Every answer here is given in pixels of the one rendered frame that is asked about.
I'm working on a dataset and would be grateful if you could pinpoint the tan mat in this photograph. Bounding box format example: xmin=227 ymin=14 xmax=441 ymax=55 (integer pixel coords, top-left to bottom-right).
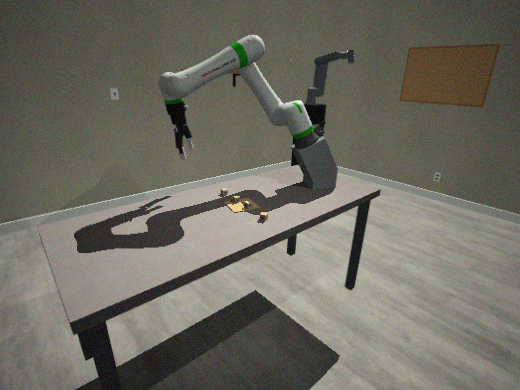
xmin=224 ymin=198 xmax=260 ymax=213

